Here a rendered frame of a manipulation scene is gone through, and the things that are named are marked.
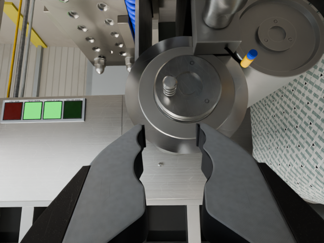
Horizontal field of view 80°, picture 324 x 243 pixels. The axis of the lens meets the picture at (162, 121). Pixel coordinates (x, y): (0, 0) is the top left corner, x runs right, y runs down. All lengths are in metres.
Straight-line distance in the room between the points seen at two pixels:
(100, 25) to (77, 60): 2.15
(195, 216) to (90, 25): 0.54
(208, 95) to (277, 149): 0.23
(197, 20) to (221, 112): 0.11
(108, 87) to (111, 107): 1.80
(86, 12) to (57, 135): 0.35
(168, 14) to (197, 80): 0.47
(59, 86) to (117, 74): 0.68
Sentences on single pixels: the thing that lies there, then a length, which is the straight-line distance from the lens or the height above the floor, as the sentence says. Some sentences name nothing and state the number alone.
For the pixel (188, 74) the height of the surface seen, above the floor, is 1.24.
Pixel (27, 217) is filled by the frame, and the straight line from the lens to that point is 0.70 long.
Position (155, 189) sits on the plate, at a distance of 0.56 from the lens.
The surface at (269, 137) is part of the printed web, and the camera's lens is 0.44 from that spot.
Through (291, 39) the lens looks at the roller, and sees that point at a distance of 0.31.
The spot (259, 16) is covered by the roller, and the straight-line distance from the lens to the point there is 0.32.
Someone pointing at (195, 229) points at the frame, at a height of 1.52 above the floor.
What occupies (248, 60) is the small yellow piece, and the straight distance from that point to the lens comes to 0.22.
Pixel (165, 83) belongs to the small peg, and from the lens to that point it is 0.19.
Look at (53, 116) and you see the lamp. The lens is 0.65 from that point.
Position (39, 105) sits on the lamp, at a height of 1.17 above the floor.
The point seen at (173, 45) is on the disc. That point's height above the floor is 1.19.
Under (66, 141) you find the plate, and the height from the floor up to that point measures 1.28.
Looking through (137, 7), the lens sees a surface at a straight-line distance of 0.31.
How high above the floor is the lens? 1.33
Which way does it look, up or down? 10 degrees down
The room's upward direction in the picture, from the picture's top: 179 degrees clockwise
